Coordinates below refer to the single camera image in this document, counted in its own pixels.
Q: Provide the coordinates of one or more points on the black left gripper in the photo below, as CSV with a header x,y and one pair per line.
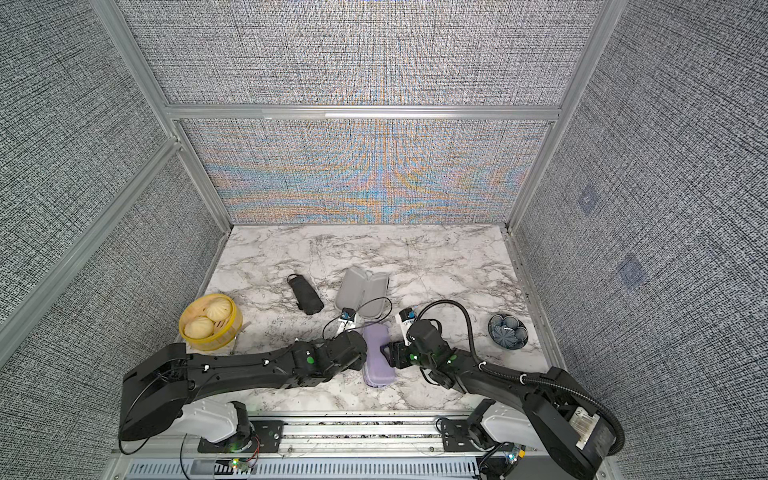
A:
x,y
358,365

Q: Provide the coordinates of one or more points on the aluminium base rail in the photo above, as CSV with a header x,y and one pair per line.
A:
x,y
366,445

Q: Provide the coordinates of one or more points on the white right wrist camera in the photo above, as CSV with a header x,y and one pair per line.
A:
x,y
406,318

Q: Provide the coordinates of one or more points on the yellow bamboo steamer basket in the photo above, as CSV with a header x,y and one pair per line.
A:
x,y
224,332

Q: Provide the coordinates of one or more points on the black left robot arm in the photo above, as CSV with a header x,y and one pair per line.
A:
x,y
174,389

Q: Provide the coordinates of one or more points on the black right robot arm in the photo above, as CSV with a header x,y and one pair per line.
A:
x,y
576,430

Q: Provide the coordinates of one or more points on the dark blue flower bowl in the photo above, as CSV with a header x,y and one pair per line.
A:
x,y
507,331

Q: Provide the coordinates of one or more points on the grey umbrella case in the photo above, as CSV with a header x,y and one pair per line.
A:
x,y
377,373
364,291

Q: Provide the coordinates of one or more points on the white steamed bun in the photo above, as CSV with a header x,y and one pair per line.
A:
x,y
198,328
218,310

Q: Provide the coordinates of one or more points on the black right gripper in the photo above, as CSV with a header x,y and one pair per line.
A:
x,y
396,352

